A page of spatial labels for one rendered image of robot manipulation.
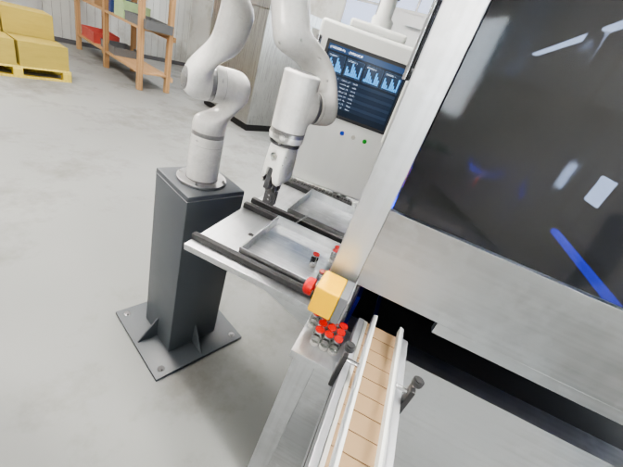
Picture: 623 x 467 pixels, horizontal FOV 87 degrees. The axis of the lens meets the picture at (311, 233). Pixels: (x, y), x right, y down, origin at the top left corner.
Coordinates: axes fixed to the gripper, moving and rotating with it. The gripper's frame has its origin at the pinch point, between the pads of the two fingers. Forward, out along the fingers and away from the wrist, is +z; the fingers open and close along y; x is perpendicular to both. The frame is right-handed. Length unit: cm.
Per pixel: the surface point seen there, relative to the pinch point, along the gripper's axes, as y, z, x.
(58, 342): -7, 107, 77
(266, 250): 2.9, 18.4, -2.1
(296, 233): 19.8, 18.4, -5.0
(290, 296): -10.6, 18.7, -16.4
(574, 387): -12, 5, -78
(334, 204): 54, 17, -9
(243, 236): 4.4, 18.7, 6.9
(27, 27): 262, 54, 475
